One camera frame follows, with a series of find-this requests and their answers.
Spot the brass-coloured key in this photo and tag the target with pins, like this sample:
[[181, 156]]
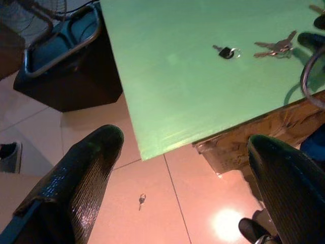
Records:
[[317, 8]]

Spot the grey shoe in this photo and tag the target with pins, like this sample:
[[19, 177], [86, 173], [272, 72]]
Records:
[[10, 157]]

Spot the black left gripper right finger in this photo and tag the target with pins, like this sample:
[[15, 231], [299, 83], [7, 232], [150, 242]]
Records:
[[289, 183]]

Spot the blue cloth item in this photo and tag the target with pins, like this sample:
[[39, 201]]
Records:
[[316, 142]]

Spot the blue tray with metal rim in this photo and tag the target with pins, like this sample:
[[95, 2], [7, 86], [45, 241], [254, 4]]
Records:
[[58, 43]]

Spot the printed brown cardboard box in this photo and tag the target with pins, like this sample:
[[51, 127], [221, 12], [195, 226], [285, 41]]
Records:
[[279, 122]]

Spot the silver key bunch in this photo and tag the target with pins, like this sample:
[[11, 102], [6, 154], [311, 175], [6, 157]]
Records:
[[278, 46]]

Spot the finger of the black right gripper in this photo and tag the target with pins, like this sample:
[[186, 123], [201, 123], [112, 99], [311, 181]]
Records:
[[312, 40], [320, 23]]

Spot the standing fan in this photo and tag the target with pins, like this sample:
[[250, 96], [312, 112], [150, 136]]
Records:
[[15, 23]]

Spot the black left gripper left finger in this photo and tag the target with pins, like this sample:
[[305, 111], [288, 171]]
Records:
[[83, 172]]

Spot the small dark key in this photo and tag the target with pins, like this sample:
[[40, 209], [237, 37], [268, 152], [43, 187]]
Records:
[[141, 200]]

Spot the black storage box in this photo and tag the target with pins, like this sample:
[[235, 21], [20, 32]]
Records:
[[76, 86]]

